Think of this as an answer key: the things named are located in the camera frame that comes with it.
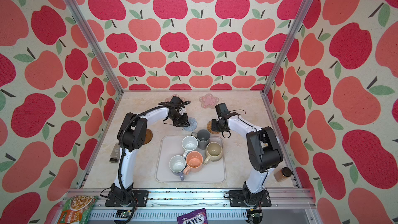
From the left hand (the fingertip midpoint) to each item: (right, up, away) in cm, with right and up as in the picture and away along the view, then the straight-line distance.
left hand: (191, 125), depth 100 cm
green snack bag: (-51, -35, -30) cm, 68 cm away
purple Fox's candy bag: (+4, -37, -31) cm, 49 cm away
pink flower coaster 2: (+12, +16, +16) cm, 26 cm away
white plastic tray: (-15, -12, -9) cm, 21 cm away
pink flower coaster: (-19, +18, +18) cm, 31 cm away
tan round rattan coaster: (+12, -1, +2) cm, 12 cm away
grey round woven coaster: (+1, 0, +2) cm, 2 cm away
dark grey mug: (+8, -6, -8) cm, 13 cm away
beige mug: (+13, -14, -11) cm, 22 cm away
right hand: (+17, 0, -4) cm, 17 cm away
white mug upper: (-1, -10, -9) cm, 13 cm away
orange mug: (+2, -17, -15) cm, 23 cm away
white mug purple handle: (-7, -20, -16) cm, 26 cm away
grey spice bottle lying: (-43, -15, -13) cm, 47 cm away
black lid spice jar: (+45, -20, -26) cm, 56 cm away
